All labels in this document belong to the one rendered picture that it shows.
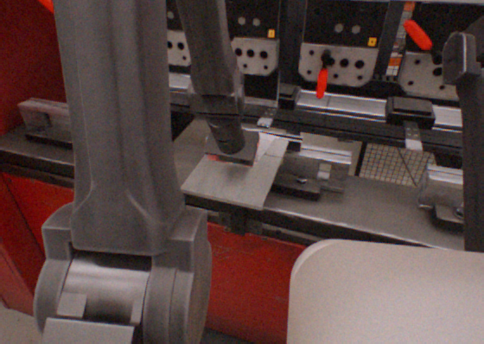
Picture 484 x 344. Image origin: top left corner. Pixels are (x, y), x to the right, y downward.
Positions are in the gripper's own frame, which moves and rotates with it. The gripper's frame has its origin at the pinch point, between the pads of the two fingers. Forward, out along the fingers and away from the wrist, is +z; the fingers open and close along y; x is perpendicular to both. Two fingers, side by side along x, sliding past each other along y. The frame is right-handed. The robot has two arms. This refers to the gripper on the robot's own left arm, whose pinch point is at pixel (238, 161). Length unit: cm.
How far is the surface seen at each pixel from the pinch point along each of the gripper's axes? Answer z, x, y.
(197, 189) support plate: -2.9, 9.4, 6.0
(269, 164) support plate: 3.8, -2.2, -6.3
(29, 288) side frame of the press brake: 63, 44, 85
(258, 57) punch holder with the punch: -10.2, -21.0, -0.5
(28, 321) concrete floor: 84, 59, 95
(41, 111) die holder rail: 14, -10, 72
